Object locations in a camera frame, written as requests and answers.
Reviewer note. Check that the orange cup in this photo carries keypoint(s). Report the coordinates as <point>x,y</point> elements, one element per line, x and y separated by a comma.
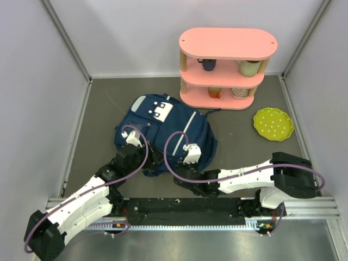
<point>214,92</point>

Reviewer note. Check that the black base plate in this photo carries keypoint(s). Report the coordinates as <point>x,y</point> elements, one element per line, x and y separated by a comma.
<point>190,211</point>

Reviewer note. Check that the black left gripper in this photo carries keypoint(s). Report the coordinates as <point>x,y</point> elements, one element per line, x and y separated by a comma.
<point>154,157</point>

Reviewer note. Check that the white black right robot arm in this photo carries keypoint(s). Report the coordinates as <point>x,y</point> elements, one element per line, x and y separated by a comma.
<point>283,177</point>

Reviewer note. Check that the dark blue mug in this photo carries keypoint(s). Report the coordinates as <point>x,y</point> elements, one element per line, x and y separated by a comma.
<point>207,64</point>

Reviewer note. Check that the aluminium frame rail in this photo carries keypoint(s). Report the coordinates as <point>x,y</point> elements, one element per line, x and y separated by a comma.
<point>311,209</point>

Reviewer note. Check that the patterned flower-shaped bowl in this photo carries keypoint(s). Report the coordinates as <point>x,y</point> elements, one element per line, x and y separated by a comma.
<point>240,93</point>

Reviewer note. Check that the pale green mug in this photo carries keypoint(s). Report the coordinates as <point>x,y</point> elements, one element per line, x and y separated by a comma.
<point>248,68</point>

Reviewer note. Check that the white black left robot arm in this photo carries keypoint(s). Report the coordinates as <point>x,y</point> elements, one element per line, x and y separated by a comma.
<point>48,233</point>

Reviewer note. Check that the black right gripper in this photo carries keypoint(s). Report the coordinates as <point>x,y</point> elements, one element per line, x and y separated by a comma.
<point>184,165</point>

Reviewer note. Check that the pink three-tier shelf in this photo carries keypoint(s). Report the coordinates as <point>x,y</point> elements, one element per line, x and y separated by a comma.
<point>226,45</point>

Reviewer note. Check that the green polka dot plate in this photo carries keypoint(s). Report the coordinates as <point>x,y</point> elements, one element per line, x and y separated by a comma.
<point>273,124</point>

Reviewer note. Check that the navy blue backpack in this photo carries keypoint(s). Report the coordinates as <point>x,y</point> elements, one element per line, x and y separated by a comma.
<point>167,124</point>

